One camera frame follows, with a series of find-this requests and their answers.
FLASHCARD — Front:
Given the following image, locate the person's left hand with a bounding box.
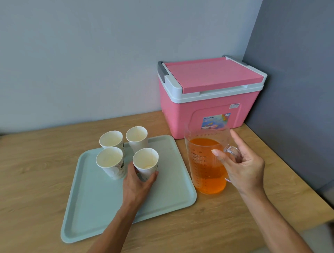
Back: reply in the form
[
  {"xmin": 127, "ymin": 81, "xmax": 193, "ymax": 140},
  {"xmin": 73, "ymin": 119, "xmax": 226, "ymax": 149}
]
[{"xmin": 122, "ymin": 161, "xmax": 159, "ymax": 209}]

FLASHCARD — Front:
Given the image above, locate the person's right hand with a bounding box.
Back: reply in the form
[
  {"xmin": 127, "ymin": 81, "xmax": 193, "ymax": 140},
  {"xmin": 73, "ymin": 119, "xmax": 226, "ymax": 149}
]
[{"xmin": 211, "ymin": 129, "xmax": 266, "ymax": 196}]

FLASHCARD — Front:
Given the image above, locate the white paper cup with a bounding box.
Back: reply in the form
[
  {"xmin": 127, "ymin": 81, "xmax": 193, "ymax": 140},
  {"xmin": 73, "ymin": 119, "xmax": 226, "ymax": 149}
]
[
  {"xmin": 132, "ymin": 148, "xmax": 159, "ymax": 182},
  {"xmin": 96, "ymin": 147, "xmax": 126, "ymax": 180},
  {"xmin": 99, "ymin": 130, "xmax": 125, "ymax": 156},
  {"xmin": 126, "ymin": 126, "xmax": 149, "ymax": 154}
]

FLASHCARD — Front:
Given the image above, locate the clear pitcher of orange juice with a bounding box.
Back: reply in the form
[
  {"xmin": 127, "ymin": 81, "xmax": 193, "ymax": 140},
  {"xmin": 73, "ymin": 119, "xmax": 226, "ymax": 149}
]
[{"xmin": 184, "ymin": 122, "xmax": 243, "ymax": 195}]

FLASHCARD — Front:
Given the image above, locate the person's left forearm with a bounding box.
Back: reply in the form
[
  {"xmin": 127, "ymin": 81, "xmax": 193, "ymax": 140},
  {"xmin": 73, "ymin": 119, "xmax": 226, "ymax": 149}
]
[{"xmin": 87, "ymin": 202, "xmax": 137, "ymax": 253}]

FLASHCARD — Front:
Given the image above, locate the person's right forearm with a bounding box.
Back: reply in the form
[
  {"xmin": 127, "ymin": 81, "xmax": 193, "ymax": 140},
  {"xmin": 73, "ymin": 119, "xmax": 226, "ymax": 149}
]
[{"xmin": 239, "ymin": 188, "xmax": 313, "ymax": 253}]

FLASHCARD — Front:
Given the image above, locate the light green plastic tray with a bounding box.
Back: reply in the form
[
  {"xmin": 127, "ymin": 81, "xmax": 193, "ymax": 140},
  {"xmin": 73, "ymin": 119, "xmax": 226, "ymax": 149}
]
[{"xmin": 60, "ymin": 134, "xmax": 198, "ymax": 244}]

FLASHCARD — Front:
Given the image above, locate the pink cooler box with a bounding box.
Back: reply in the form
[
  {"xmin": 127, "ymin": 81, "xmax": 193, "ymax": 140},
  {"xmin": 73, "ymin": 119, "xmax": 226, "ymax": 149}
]
[{"xmin": 157, "ymin": 55, "xmax": 268, "ymax": 140}]

